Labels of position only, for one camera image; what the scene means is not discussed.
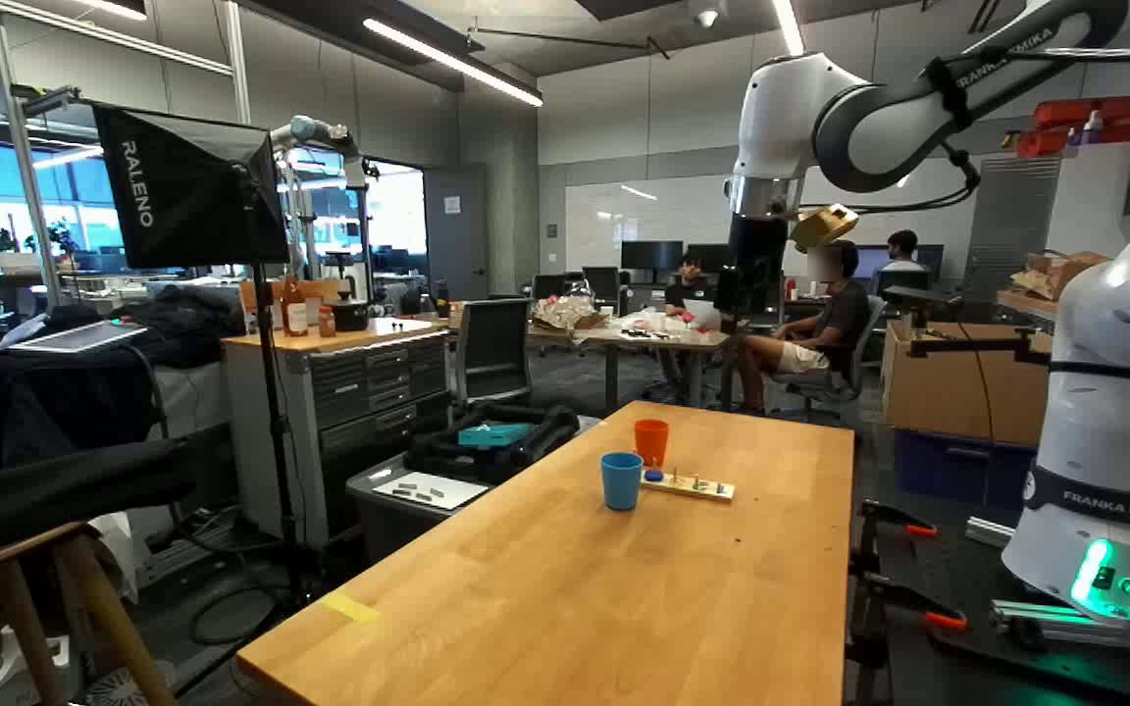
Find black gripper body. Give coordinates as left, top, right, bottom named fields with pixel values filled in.
left=725, top=210, right=793, bottom=293

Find blue plastic cup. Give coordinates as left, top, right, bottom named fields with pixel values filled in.
left=598, top=451, right=646, bottom=512

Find orange plastic cup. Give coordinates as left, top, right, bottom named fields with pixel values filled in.
left=630, top=416, right=675, bottom=475

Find seated person in dark shirt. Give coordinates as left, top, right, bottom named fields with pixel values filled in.
left=730, top=238, right=880, bottom=416

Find white plastic bag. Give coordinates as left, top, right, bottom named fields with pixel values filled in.
left=612, top=301, right=725, bottom=348

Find blue lit computer monitor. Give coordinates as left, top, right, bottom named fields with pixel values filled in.
left=849, top=238, right=948, bottom=285

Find dark computer monitor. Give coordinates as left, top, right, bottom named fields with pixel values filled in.
left=615, top=237, right=687, bottom=281

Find person in white shirt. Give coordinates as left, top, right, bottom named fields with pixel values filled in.
left=875, top=226, right=930, bottom=278

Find white flat strip with dots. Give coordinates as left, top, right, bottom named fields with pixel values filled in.
left=639, top=468, right=743, bottom=506

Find large cardboard box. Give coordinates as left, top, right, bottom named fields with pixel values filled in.
left=880, top=318, right=1057, bottom=451

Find short ceiling light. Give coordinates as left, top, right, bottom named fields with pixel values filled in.
left=770, top=0, right=808, bottom=59

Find blue storage bin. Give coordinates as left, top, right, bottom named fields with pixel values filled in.
left=891, top=429, right=1036, bottom=512

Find black bag with teal item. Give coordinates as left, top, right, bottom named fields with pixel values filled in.
left=404, top=400, right=585, bottom=490

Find grey door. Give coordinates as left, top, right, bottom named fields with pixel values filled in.
left=428, top=166, right=493, bottom=301

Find red boxes on shelf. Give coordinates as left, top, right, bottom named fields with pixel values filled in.
left=1011, top=93, right=1130, bottom=162

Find long ceiling light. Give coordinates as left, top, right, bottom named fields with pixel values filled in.
left=357, top=13, right=548, bottom=114

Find grey equipment case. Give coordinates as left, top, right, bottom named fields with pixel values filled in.
left=345, top=454, right=493, bottom=563

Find grey drawer tool cabinet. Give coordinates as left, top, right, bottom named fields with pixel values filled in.
left=218, top=318, right=454, bottom=549

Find orange bottles on cabinet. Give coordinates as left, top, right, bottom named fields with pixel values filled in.
left=276, top=278, right=340, bottom=343

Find black light stand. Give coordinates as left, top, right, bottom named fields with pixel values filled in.
left=247, top=260, right=306, bottom=563

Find yellow tape piece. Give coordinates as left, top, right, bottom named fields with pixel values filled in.
left=323, top=594, right=386, bottom=628

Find black photo softbox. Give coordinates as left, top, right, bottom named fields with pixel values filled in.
left=90, top=101, right=296, bottom=276

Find white flat board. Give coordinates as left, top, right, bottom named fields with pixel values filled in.
left=4, top=318, right=154, bottom=361

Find black cloth pile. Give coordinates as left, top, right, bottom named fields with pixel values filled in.
left=0, top=281, right=247, bottom=567

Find wooden stool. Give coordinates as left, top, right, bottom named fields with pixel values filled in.
left=0, top=516, right=179, bottom=706

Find yellowish wrist camera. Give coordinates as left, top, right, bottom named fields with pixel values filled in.
left=793, top=203, right=859, bottom=254

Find wall whiteboard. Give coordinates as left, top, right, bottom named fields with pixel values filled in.
left=561, top=174, right=736, bottom=276

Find orange handled clamp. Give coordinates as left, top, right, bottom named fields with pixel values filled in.
left=857, top=498, right=944, bottom=549
left=849, top=578, right=973, bottom=646

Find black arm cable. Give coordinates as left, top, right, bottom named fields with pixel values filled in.
left=851, top=34, right=1130, bottom=216

